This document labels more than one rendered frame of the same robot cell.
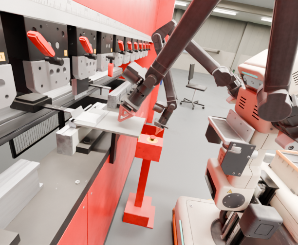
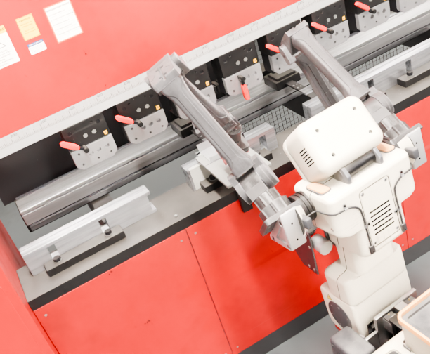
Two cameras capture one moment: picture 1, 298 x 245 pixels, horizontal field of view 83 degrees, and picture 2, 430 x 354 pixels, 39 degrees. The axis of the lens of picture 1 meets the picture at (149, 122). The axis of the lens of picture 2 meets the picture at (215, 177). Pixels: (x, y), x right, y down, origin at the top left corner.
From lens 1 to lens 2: 1.79 m
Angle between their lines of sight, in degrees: 60
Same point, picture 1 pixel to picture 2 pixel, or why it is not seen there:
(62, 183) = (168, 212)
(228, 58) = not seen: outside the picture
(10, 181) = (128, 199)
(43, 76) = (136, 132)
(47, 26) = (134, 100)
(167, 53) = not seen: hidden behind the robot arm
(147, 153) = not seen: hidden behind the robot
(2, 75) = (107, 140)
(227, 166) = (300, 253)
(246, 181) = (336, 288)
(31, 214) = (139, 225)
